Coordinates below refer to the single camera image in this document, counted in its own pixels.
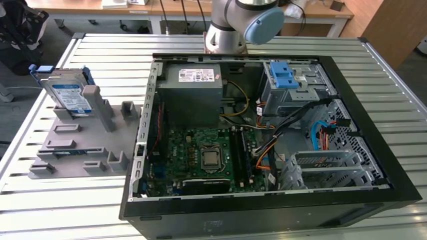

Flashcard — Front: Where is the black RAM slot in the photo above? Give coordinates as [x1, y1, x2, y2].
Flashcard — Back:
[230, 126, 247, 187]

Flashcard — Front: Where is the small RAM stick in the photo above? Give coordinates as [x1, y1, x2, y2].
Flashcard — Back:
[53, 149, 90, 156]

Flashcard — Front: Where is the black wire bundle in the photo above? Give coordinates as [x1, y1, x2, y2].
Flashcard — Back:
[253, 98, 335, 161]

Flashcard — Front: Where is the black PC case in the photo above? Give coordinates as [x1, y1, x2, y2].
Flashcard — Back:
[119, 52, 422, 240]

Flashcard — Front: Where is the green motherboard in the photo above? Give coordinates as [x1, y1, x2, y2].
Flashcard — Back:
[149, 126, 271, 197]

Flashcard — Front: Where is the wooden desk white frame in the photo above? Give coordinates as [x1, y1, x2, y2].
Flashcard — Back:
[25, 0, 162, 35]
[149, 0, 355, 38]

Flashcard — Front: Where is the silver CPU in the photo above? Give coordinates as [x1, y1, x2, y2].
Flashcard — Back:
[202, 149, 222, 168]

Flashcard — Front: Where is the red orange wire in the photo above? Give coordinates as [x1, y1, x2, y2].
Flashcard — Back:
[319, 126, 331, 151]

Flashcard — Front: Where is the grey power supply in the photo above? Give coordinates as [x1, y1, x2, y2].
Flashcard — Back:
[157, 63, 225, 127]

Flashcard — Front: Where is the blue plastic drive latch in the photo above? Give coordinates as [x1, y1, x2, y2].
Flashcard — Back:
[269, 61, 301, 89]

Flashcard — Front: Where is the metal disk bay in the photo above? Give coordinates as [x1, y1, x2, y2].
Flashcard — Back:
[279, 149, 385, 191]

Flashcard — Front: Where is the white round appliance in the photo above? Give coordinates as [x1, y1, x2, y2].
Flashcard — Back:
[414, 34, 427, 55]

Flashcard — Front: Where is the metal drive cage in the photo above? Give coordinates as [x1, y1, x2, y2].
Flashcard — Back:
[259, 61, 338, 118]

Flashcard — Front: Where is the CPU socket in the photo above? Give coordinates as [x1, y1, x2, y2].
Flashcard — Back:
[198, 143, 226, 175]

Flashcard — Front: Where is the hard disk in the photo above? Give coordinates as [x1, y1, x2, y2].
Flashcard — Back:
[29, 64, 97, 118]

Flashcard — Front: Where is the wooden cabinet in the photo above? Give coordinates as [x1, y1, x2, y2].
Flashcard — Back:
[362, 0, 427, 71]

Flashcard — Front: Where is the black graphics card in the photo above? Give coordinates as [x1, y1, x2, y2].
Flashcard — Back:
[182, 176, 231, 196]

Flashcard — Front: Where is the grey metal stand foot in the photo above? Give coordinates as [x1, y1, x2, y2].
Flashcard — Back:
[0, 82, 17, 103]

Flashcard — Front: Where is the grey parts rack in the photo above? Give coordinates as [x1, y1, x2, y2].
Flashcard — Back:
[29, 84, 143, 180]

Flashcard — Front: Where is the yellow wire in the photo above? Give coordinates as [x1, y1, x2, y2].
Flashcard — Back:
[221, 79, 251, 117]

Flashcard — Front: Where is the orange wire with connector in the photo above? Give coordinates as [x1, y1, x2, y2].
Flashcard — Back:
[255, 143, 279, 171]

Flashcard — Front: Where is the blue wire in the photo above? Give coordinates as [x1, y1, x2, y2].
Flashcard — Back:
[310, 119, 335, 152]

